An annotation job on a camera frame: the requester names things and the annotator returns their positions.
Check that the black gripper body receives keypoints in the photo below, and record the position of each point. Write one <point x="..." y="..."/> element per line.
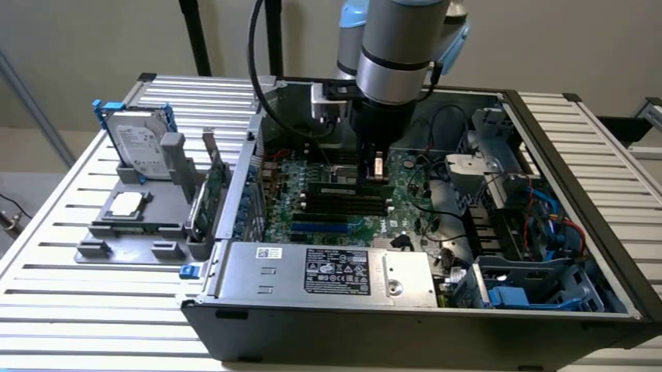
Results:
<point x="382" y="122"/>

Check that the green RAM stick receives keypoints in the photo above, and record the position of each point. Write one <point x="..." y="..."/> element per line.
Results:
<point x="333" y="188"/>

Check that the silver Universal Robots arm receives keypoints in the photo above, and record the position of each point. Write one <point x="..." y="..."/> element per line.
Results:
<point x="392" y="46"/>

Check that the black RAM slots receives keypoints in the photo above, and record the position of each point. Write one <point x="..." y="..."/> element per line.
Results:
<point x="343" y="204"/>

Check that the blue expansion slot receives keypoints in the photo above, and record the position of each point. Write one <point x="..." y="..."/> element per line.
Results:
<point x="320" y="228"/>

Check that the green Dell motherboard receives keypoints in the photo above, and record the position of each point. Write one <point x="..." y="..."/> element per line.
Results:
<point x="331" y="236"/>

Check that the grey metal disk bay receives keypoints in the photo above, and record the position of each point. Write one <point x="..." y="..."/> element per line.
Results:
<point x="488" y="131"/>

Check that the black stand pole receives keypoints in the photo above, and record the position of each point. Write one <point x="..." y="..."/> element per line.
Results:
<point x="196" y="38"/>
<point x="272" y="38"/>

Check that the green graphics card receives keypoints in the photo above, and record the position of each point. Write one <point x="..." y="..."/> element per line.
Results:
<point x="209" y="193"/>

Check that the silver power supply unit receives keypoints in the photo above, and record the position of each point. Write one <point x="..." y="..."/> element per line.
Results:
<point x="289" y="273"/>

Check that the grey disk bay blue latch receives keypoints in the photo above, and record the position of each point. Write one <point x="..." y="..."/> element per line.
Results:
<point x="532" y="279"/>

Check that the black open PC case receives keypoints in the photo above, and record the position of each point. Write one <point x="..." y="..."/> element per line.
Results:
<point x="403" y="333"/>

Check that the blue plastic clip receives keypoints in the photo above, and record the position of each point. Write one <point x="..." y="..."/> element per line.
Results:
<point x="189" y="271"/>

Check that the white-topped CPU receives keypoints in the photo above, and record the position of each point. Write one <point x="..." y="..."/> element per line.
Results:
<point x="127" y="204"/>

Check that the grey parts rack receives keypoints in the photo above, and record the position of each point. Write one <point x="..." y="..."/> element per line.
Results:
<point x="129" y="232"/>

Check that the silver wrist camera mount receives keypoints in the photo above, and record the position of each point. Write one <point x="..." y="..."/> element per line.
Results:
<point x="323" y="104"/>

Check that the hard disk in blue bracket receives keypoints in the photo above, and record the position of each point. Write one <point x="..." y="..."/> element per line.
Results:
<point x="136" y="143"/>

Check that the aluminium frame profile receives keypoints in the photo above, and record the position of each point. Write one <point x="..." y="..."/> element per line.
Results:
<point x="646" y="128"/>

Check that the grey metal frame leg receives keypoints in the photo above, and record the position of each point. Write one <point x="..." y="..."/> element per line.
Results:
<point x="30" y="104"/>

